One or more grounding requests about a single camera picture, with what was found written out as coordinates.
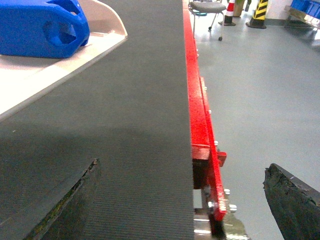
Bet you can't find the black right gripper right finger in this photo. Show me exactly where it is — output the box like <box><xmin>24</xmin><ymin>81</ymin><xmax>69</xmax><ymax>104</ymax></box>
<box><xmin>263</xmin><ymin>163</ymin><xmax>320</xmax><ymax>240</ymax></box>

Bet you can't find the yellow black striped bollard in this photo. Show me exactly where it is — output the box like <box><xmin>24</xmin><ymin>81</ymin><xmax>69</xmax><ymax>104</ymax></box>
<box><xmin>245</xmin><ymin>0</ymin><xmax>268</xmax><ymax>29</ymax></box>

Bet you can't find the red conveyor side rail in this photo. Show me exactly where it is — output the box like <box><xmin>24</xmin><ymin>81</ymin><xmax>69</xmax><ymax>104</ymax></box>
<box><xmin>182</xmin><ymin>0</ymin><xmax>227</xmax><ymax>221</ymax></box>

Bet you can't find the grey office chair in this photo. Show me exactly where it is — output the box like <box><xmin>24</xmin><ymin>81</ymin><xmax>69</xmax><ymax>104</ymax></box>
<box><xmin>188</xmin><ymin>0</ymin><xmax>227</xmax><ymax>37</ymax></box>

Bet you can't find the beige plastic dustpan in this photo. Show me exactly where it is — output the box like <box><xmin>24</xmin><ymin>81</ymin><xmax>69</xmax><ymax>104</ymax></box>
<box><xmin>0</xmin><ymin>0</ymin><xmax>128</xmax><ymax>121</ymax></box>

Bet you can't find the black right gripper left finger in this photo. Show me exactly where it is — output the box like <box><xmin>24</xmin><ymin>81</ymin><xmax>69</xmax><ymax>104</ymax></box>
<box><xmin>25</xmin><ymin>158</ymin><xmax>101</xmax><ymax>240</ymax></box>

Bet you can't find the blue plastic part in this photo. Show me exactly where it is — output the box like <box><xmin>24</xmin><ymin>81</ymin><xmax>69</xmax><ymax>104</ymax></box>
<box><xmin>0</xmin><ymin>0</ymin><xmax>90</xmax><ymax>59</ymax></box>

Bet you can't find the red white traffic cone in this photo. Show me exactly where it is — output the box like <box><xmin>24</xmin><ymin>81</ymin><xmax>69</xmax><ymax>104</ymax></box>
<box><xmin>219</xmin><ymin>0</ymin><xmax>236</xmax><ymax>27</ymax></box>

